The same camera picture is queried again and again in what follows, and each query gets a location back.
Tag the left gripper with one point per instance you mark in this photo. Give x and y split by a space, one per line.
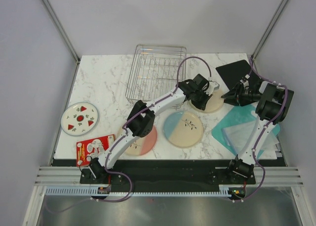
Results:
202 105

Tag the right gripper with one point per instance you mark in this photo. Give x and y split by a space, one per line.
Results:
232 97

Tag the green and cream plate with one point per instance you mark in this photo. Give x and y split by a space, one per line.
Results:
214 103

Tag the metal wire dish rack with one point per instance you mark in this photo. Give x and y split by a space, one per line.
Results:
154 71

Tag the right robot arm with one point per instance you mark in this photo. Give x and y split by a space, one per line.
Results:
273 104

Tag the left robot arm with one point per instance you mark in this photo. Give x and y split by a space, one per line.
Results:
141 121

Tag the black square mat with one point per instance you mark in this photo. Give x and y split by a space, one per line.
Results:
232 73

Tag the teal cutting mat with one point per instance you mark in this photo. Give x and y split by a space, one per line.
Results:
239 115

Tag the blue and cream plate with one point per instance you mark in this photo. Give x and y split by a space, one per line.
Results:
183 129

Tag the pink and cream plate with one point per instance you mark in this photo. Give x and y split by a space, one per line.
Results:
143 145

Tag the red instruction card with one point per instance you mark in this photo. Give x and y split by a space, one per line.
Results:
86 150

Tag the watermelon pattern plate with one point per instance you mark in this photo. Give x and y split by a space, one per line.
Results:
79 119

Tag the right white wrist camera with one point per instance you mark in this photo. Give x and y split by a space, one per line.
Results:
245 80

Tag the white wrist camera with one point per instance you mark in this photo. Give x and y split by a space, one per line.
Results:
245 80
212 86

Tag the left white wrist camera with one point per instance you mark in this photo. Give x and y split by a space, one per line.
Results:
212 86

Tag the right aluminium frame post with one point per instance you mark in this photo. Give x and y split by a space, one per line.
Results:
271 25

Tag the aluminium frame post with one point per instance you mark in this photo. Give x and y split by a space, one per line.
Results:
271 25
60 29

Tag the left aluminium frame post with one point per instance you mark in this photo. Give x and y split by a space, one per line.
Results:
60 29

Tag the white slotted cable duct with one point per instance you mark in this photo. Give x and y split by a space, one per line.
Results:
103 190

